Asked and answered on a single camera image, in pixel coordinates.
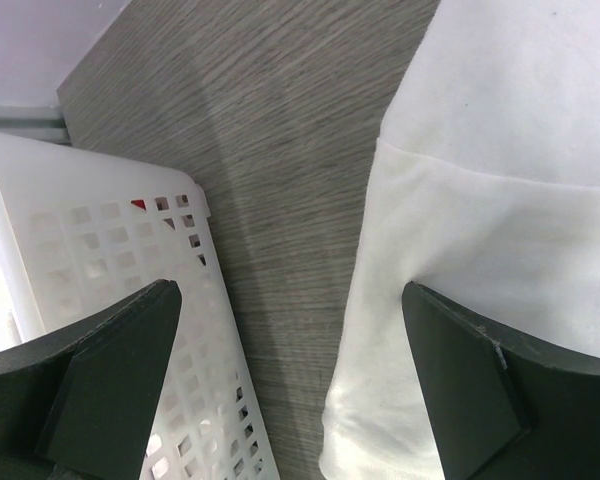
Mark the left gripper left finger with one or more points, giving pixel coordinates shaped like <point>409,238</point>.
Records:
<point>80,402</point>

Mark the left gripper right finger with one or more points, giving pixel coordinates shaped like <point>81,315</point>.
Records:
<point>502,404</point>

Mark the white t shirt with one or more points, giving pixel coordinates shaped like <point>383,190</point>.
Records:
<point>485,187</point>

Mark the white plastic basket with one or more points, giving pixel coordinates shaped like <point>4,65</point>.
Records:
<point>72,244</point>

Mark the red cloth in basket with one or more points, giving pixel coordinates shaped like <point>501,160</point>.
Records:
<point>139,203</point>

